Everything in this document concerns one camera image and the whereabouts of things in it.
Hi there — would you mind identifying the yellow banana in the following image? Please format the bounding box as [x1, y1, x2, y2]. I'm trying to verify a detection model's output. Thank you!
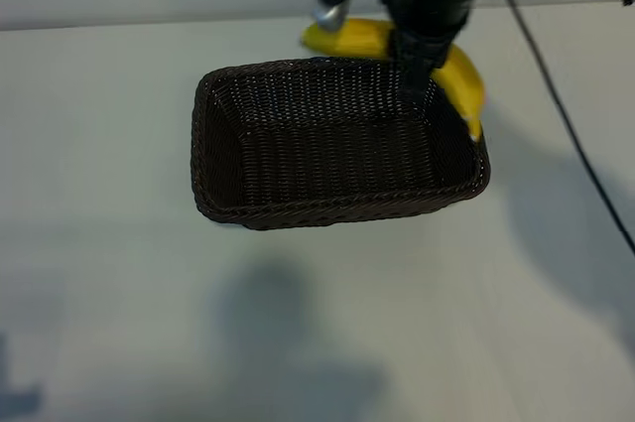
[301, 17, 487, 143]

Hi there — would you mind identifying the dark brown wicker basket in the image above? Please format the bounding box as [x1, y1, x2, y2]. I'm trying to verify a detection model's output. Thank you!
[190, 57, 492, 233]

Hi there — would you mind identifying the thin black cable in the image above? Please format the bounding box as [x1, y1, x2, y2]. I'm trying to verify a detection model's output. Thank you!
[493, 0, 635, 255]

